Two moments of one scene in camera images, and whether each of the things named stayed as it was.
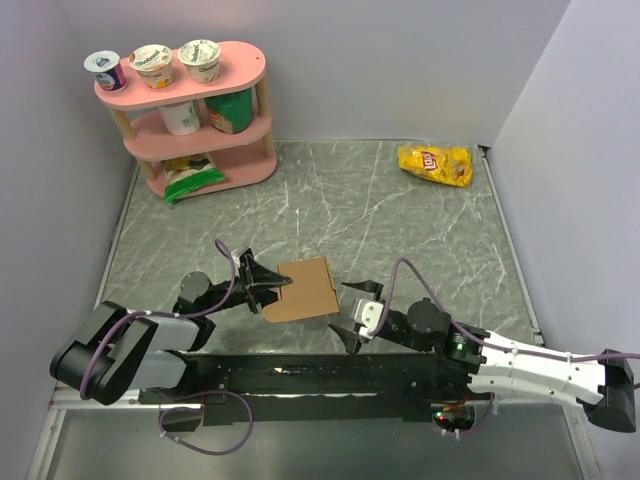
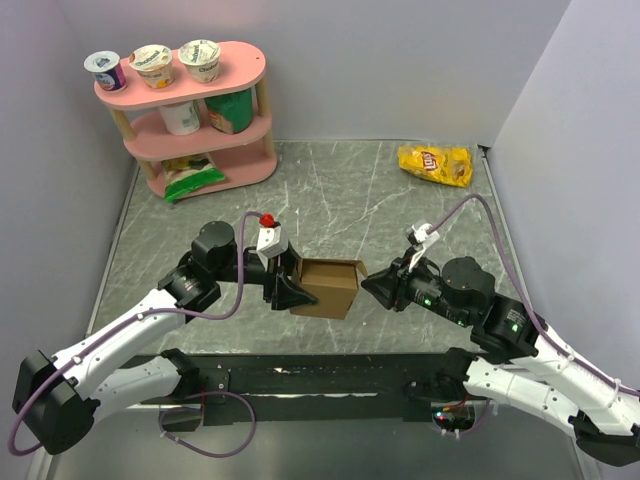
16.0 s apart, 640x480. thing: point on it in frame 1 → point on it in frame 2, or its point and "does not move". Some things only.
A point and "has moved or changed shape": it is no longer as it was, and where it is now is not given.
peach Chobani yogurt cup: (154, 64) does not move
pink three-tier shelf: (223, 117) does not move
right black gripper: (351, 340) → (389, 285)
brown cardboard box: (309, 294) has moved or changed shape
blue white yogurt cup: (105, 65) does not move
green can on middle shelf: (231, 113) does not move
